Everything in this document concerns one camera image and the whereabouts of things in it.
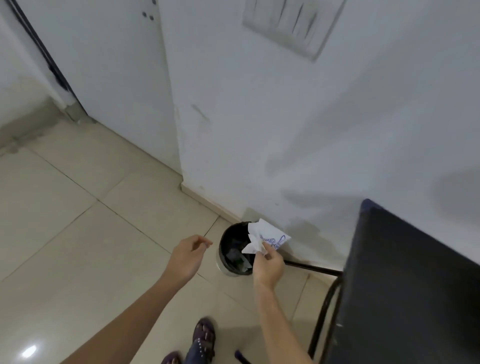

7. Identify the person's right hand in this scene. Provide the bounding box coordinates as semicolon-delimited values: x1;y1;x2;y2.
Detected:
252;242;286;291

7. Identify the person's left hand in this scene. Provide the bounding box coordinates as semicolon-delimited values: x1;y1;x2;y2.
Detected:
163;235;213;289

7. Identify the white printed paper wrapper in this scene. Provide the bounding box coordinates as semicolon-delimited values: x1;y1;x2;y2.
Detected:
241;219;292;256

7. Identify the person's left forearm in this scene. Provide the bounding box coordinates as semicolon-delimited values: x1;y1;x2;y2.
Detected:
60;275;181;364

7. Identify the person's right forearm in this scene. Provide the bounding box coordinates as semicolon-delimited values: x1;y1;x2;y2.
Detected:
254;281;314;364

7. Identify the trash in bin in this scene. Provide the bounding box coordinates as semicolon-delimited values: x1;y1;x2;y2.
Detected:
225;249;253;273

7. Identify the round black waste bin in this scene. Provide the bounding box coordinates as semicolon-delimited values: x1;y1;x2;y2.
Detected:
216;221;259;277

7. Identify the person's sandalled foot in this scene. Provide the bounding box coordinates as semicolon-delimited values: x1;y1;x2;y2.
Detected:
191;318;217;362

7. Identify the person's blue trouser leg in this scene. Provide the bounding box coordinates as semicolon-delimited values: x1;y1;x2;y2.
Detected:
184;343;211;364

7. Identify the black table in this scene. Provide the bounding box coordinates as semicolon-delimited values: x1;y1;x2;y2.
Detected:
235;199;480;364

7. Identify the white door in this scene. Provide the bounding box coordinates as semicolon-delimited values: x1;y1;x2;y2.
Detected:
7;0;182;175

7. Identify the white wall switch plate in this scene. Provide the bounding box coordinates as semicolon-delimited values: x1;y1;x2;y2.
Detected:
242;0;347;62

